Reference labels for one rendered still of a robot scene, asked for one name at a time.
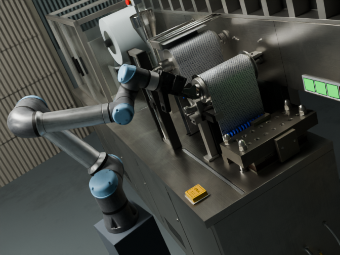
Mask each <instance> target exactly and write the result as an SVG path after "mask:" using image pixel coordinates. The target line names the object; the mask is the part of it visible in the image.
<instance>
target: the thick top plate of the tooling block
mask: <svg viewBox="0 0 340 255"><path fill-rule="evenodd" d="M291 106H292V109H290V110H284V107H283V108H281V109H279V110H277V111H276V112H274V113H272V114H271V118H269V119H267V120H265V121H264V122H262V123H260V124H258V125H257V126H255V127H254V126H250V127H248V128H246V129H244V130H243V131H241V132H239V133H237V134H236V135H234V136H232V137H231V139H232V141H233V143H232V144H230V145H225V142H222V143H220V147H221V150H222V153H223V155H224V156H225V157H227V158H228V159H230V160H232V161H233V162H235V163H236V164H238V165H239V166H241V167H242V168H246V167H247V166H249V165H251V164H252V163H254V162H256V161H257V160H259V159H261V158H262V157H264V156H266V155H267V154H269V153H270V152H272V151H274V150H275V149H276V147H275V143H274V139H275V138H277V137H278V136H280V135H282V134H283V133H285V132H287V131H288V130H290V129H295V131H296V135H297V136H299V135H300V134H302V133H303V132H305V131H307V130H308V129H310V128H312V127H313V126H315V125H317V124H318V118H317V113H316V111H313V110H310V109H307V108H306V110H307V112H308V114H307V115H304V116H300V115H299V106H298V105H295V104H292V103H291ZM241 139H242V140H244V141H245V143H246V146H247V147H248V149H247V150H246V151H243V152H241V151H239V146H238V145H239V144H238V141H239V140H241Z"/></svg>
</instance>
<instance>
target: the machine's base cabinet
mask: <svg viewBox="0 0 340 255"><path fill-rule="evenodd" d="M93 127H94V129H95V131H96V133H97V135H98V137H99V140H100V142H101V144H102V147H103V149H104V150H105V152H106V153H107V154H109V155H111V154H113V155H116V156H117V157H119V158H120V159H121V161H122V163H123V167H124V175H123V177H124V178H125V179H126V180H127V182H128V183H129V184H130V185H131V186H132V188H133V189H134V190H135V191H136V193H137V194H138V195H139V196H140V198H141V199H142V200H143V201H144V203H145V204H146V205H147V206H148V207H149V209H150V210H151V211H152V212H153V214H154V215H155V216H156V217H157V219H158V220H159V221H160V222H161V224H162V225H163V226H164V227H165V229H166V230H167V231H168V232H169V234H170V235H171V236H172V238H173V239H174V240H175V241H176V243H177V244H178V245H179V246H180V248H181V249H182V250H183V251H184V253H185V254H186V255H309V254H308V253H307V252H306V251H303V250H302V247H303V245H305V244H306V245H307V246H308V247H309V250H310V251H311V252H312V254H313V255H319V254H318V253H317V251H318V250H319V249H320V250H321V251H322V254H323V255H340V245H339V243H338V242H337V240H336V238H335V237H334V235H333V234H332V233H331V232H330V230H329V229H328V228H327V227H326V226H323V225H322V222H323V221H327V224H328V226H329V227H330V228H331V229H332V230H333V232H334V233H335V234H336V236H337V237H338V239H339V240H340V182H339V177H338V171H337V166H336V159H335V154H334V149H332V150H330V151H328V152H327V153H325V154H324V155H322V156H321V157H319V158H317V159H316V160H314V161H313V162H311V163H310V164H308V165H306V166H305V167H304V168H302V169H300V170H299V171H297V172H296V173H294V174H293V175H291V176H290V177H288V178H286V179H285V180H283V181H282V182H280V183H279V184H277V185H275V186H274V187H272V188H271V189H269V190H268V191H266V192H264V193H263V194H261V195H260V196H258V197H257V198H255V199H253V200H252V201H250V202H249V203H247V204H246V205H244V206H242V207H241V208H239V209H238V210H236V211H235V212H233V213H231V214H230V215H228V216H226V217H225V218H223V219H222V220H220V221H219V222H217V223H216V224H214V225H212V226H211V227H209V228H208V229H207V228H206V227H205V226H204V225H203V224H202V223H201V222H200V221H199V220H198V219H197V218H196V217H195V216H194V215H193V214H192V213H191V212H190V211H189V210H188V209H187V208H186V207H185V206H184V205H183V204H182V203H181V202H180V201H179V200H178V199H177V198H176V197H175V196H174V195H173V194H172V193H171V192H170V191H169V190H168V189H167V188H166V187H165V186H164V185H163V184H162V183H161V181H160V180H159V179H158V178H157V177H156V176H155V175H154V174H153V173H152V172H151V171H150V170H149V169H147V168H146V167H145V166H144V165H143V164H142V163H141V162H140V161H139V160H138V159H137V158H136V157H135V156H134V155H133V154H132V153H131V152H130V151H129V150H128V148H127V147H126V146H125V145H124V144H123V143H122V142H121V141H120V140H119V139H118V138H117V137H116V136H115V135H114V134H113V133H112V132H111V131H110V130H109V129H108V128H107V127H106V126H105V125H104V124H99V125H93Z"/></svg>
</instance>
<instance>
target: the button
mask: <svg viewBox="0 0 340 255"><path fill-rule="evenodd" d="M185 193H186V196H187V197H188V198H189V199H190V200H191V201H192V202H193V203H195V202H197V201H198V200H200V199H202V198H203V197H205V196H207V195H208V194H207V191H206V190H205V189H204V188H202V187H201V186H200V185H199V184H198V185H196V186H194V187H193V188H191V189H189V190H188V191H186V192H185Z"/></svg>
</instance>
